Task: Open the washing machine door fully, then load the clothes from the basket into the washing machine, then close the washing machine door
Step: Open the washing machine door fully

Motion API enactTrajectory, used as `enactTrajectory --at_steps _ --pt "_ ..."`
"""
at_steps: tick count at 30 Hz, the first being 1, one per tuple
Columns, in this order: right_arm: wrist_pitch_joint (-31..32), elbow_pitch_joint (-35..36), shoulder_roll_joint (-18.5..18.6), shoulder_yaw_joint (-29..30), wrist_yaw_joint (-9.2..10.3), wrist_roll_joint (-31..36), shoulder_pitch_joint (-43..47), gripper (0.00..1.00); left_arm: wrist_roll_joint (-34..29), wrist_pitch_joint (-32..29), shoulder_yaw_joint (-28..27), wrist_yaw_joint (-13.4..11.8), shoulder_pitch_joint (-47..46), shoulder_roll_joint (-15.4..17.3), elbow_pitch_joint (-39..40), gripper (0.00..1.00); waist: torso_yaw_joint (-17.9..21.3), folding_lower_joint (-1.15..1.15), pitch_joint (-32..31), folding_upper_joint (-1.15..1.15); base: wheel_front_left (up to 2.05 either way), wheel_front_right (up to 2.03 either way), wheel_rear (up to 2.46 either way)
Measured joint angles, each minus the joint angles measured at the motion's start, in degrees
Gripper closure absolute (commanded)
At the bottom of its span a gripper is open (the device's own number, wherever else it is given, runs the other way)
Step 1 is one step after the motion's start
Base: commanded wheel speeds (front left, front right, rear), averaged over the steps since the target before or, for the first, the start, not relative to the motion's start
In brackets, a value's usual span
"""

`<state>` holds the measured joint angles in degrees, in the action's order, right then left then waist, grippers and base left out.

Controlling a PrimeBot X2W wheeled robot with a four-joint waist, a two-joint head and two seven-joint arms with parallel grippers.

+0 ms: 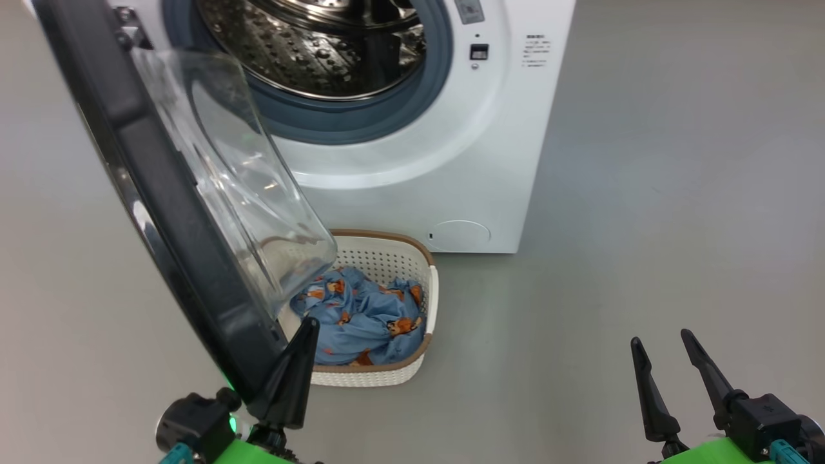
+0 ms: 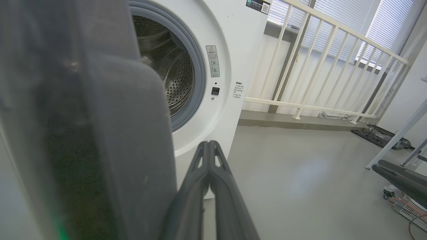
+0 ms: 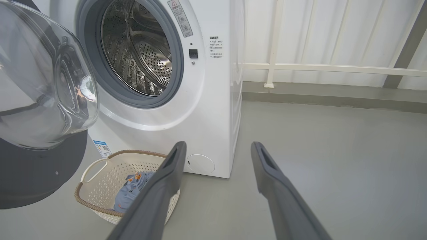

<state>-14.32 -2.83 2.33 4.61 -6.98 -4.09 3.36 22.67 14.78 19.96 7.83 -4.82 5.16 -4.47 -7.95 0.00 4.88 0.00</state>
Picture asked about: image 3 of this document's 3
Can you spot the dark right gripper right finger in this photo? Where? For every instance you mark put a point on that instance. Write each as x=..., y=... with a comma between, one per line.
x=283, y=200

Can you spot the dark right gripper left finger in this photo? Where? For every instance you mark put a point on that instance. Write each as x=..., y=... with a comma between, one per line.
x=153, y=200

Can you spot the blue bear-print clothing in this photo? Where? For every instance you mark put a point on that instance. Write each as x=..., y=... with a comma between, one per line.
x=128, y=196

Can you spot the black-rimmed glass washer door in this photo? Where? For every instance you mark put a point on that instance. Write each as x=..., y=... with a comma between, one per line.
x=36, y=83

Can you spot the white front-load washing machine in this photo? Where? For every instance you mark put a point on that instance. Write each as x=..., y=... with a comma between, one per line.
x=200, y=110

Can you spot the grey rubber door gasket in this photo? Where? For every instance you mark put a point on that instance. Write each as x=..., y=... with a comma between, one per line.
x=90, y=66

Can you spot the stainless steel washing machine drum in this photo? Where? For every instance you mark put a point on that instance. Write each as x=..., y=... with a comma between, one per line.
x=140, y=50

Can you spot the black door latch socket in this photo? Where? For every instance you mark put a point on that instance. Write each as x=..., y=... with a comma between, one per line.
x=193, y=53

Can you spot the cream laundry basket brown rim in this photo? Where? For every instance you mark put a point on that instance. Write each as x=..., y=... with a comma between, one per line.
x=100, y=186

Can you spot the round white filter cover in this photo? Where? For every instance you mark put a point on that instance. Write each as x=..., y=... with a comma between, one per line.
x=200, y=164

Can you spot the blue energy label sticker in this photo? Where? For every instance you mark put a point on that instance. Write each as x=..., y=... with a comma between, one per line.
x=102, y=149

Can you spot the white metal railing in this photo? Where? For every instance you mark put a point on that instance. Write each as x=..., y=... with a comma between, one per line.
x=333, y=69

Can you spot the grey warning sticker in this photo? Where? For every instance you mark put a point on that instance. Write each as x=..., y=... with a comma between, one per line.
x=180, y=18

